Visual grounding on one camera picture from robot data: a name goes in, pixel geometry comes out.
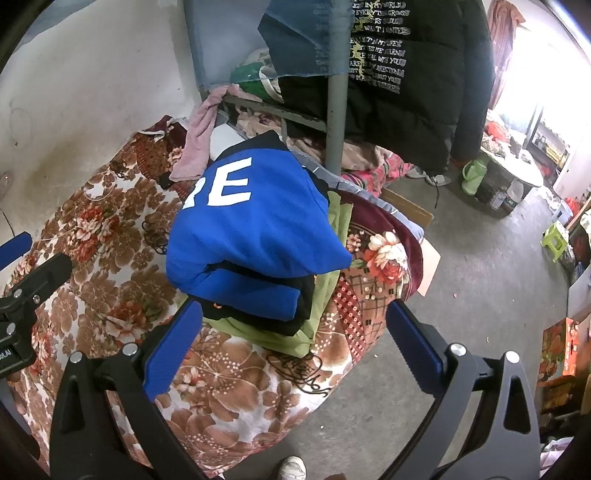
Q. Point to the green cloth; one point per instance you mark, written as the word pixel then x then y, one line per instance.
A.
pixel 251 81

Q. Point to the brown floral blanket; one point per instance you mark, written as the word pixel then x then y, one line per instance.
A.
pixel 115 286

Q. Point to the white carton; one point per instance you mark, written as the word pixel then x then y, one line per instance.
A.
pixel 579 295

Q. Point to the grey and white sneaker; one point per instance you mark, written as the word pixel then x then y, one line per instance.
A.
pixel 438 179

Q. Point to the round white table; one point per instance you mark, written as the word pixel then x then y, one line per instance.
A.
pixel 526 175

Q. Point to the green plastic stool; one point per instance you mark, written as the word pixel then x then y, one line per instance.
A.
pixel 556 240

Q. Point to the red patterned bedding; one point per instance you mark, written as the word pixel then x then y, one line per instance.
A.
pixel 390 173

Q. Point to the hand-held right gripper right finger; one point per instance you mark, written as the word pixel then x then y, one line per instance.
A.
pixel 415 346

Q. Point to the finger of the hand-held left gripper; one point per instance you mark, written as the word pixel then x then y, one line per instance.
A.
pixel 16 249
pixel 46 277

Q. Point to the glass jar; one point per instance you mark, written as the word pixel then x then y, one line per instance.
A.
pixel 498 199

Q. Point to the black printed puffer jacket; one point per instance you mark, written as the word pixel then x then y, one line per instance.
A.
pixel 406 120

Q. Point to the beige fleece cloth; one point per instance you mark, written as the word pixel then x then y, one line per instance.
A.
pixel 360 157

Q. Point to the pink cloth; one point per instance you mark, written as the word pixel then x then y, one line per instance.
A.
pixel 196 147

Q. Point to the person's white shoe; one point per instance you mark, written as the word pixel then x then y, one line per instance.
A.
pixel 292 468

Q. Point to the green thermos jug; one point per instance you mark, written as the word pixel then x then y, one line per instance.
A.
pixel 475 180

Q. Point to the orange printed box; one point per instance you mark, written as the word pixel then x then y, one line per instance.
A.
pixel 563 346

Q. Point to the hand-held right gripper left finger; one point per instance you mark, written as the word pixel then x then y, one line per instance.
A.
pixel 175 350

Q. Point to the grey metal bunk bed frame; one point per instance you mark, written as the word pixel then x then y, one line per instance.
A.
pixel 334 129

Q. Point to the blue and black hoodie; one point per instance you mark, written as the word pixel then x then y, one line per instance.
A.
pixel 258 230

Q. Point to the maroon floral quilt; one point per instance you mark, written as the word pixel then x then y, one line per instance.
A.
pixel 383 258

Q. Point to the cardboard sheet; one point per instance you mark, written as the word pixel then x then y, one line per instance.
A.
pixel 429 267

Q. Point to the white cloth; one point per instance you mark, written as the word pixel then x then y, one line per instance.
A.
pixel 226 141

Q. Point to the green garment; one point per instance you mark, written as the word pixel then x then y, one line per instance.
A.
pixel 277 342

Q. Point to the red curtain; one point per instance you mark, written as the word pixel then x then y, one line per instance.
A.
pixel 503 37

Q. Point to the blue mesh curtain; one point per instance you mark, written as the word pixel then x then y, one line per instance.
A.
pixel 295 46

